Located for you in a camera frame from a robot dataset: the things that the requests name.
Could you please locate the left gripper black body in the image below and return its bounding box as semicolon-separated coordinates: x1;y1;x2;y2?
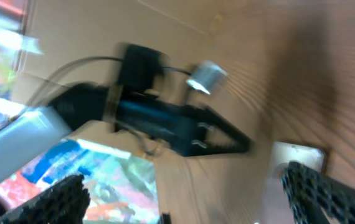
116;97;206;157

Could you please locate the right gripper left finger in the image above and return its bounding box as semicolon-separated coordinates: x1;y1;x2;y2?
0;174;90;224

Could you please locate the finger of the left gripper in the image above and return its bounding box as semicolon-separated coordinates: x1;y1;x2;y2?
192;107;253;156

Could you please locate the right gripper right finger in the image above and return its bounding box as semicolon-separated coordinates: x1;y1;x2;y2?
281;162;355;224

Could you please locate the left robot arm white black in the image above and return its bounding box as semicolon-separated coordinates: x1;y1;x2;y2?
0;83;253;183

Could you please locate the colourful painted backdrop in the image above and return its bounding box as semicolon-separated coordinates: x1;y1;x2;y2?
0;0;161;224

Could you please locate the cardboard panel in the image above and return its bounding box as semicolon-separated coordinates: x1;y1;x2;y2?
11;1;270;223

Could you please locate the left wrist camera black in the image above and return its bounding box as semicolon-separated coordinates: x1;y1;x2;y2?
186;60;228;95

